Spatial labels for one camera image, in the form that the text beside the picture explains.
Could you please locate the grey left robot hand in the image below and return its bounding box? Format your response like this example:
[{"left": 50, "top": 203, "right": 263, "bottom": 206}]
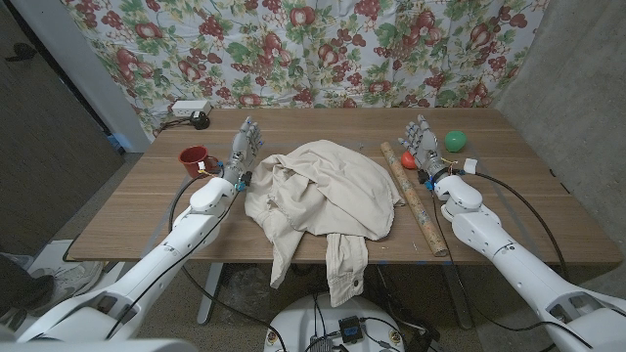
[{"left": 223, "top": 115, "right": 264, "bottom": 184}]

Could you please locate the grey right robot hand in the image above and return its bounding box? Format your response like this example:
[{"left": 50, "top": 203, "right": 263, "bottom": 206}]
[{"left": 398, "top": 114, "right": 449, "bottom": 182}]

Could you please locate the beige jacket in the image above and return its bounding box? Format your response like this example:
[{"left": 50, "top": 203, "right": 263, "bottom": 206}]
[{"left": 244, "top": 139, "right": 406, "bottom": 308}]

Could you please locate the green ball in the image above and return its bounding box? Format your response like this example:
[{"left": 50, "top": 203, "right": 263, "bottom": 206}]
[{"left": 444, "top": 129, "right": 469, "bottom": 154}]

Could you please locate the red cup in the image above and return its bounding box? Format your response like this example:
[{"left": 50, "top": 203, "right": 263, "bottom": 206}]
[{"left": 178, "top": 145, "right": 221, "bottom": 180}]

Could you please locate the brown wrapping paper roll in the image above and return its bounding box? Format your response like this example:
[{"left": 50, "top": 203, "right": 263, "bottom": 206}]
[{"left": 380, "top": 141, "right": 449, "bottom": 258}]

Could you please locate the black plug adapter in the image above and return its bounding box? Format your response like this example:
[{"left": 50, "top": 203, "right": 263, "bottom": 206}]
[{"left": 189, "top": 110, "right": 211, "bottom": 131}]

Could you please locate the white power strip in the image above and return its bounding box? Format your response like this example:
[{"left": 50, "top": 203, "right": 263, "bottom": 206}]
[{"left": 170, "top": 100, "right": 213, "bottom": 117}]

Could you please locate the floral fruit print backdrop cloth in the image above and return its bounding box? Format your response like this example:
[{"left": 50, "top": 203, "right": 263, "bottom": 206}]
[{"left": 61, "top": 0, "right": 549, "bottom": 141}]

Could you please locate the crumpled clear plastic bag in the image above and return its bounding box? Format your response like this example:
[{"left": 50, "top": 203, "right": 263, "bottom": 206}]
[{"left": 219, "top": 266, "right": 273, "bottom": 324}]

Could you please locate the white table leg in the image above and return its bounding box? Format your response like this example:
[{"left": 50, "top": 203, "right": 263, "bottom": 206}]
[{"left": 196, "top": 262, "right": 225, "bottom": 326}]

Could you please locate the grey table leg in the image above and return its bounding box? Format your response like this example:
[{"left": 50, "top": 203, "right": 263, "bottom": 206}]
[{"left": 442, "top": 263, "right": 474, "bottom": 330}]

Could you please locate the white robot torso base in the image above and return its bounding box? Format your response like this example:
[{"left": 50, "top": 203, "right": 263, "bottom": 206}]
[{"left": 263, "top": 291, "right": 406, "bottom": 352}]

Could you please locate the small black box on torso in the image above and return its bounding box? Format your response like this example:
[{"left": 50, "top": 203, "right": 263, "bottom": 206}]
[{"left": 338, "top": 315, "right": 365, "bottom": 345}]

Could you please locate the grey white sneaker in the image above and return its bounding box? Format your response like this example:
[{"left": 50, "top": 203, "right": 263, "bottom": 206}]
[{"left": 28, "top": 260, "right": 105, "bottom": 314}]

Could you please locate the dark trouser leg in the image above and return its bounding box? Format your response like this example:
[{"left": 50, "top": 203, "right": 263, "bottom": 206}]
[{"left": 0, "top": 253, "right": 56, "bottom": 319}]

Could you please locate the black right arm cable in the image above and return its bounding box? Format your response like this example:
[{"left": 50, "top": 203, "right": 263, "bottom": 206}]
[{"left": 429, "top": 168, "right": 596, "bottom": 351}]

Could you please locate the black door handle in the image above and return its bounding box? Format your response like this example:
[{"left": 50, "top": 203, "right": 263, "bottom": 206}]
[{"left": 4, "top": 42, "right": 38, "bottom": 64}]

